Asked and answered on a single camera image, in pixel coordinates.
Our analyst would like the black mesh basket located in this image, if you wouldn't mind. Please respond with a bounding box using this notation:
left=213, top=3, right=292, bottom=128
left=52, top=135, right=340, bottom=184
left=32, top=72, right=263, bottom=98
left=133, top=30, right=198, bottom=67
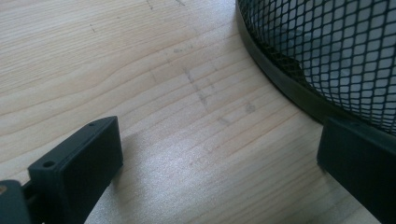
left=234, top=0, right=396, bottom=137

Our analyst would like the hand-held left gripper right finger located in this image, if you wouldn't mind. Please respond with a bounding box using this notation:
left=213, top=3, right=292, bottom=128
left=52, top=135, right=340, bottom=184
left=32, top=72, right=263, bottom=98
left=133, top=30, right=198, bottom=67
left=317, top=116, right=396, bottom=224

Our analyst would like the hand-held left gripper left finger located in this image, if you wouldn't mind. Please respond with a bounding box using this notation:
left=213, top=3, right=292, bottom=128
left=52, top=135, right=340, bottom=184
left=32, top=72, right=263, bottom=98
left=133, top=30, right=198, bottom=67
left=27, top=116, right=124, bottom=224

